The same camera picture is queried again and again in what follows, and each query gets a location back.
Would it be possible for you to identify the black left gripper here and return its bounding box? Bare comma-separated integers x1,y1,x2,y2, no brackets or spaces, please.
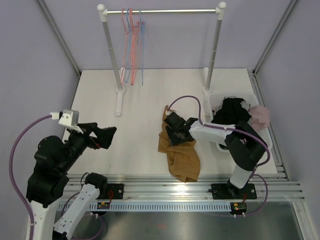
59,122,117,173

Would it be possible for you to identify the brown tank top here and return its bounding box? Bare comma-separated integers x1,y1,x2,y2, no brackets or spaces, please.
158,121,201,183

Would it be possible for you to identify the black tank top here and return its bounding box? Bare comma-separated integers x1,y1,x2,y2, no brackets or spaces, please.
211,97,252,125

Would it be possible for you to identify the pink tank top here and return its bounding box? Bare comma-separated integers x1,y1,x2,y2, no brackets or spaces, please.
248,105,270,132

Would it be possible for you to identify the blue hanger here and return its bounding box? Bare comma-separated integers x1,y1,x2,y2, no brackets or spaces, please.
139,10,145,86
127,8,135,86

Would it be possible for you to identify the pink hanger with clothes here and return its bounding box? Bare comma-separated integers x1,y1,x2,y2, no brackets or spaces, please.
128,21,141,86

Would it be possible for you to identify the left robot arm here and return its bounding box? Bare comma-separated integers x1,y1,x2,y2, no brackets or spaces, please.
26,122,117,240

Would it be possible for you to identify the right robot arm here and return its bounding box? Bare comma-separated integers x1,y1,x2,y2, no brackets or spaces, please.
164,112,270,200

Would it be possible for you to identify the white plastic basket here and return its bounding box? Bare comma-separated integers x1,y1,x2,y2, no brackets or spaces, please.
203,91,273,153

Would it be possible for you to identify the white garment rack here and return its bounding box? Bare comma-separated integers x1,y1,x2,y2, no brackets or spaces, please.
96,1,227,117

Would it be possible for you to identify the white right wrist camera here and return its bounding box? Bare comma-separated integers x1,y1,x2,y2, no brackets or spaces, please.
164,108,177,116

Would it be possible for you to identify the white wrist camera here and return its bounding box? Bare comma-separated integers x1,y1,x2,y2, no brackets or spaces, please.
50,109,84,134
164,108,177,116

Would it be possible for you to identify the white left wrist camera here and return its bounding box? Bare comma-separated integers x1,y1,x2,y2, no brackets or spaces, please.
50,109,84,134

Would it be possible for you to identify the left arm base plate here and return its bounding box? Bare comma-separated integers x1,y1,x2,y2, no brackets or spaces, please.
97,183,125,200

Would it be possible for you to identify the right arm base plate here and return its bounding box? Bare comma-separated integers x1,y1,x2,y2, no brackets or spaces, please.
208,183,257,200

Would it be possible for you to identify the white slotted cable duct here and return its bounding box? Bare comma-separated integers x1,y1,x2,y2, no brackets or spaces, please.
57,202,232,212

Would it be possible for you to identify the aluminium front rail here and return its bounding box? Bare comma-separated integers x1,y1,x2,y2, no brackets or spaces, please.
59,174,306,202

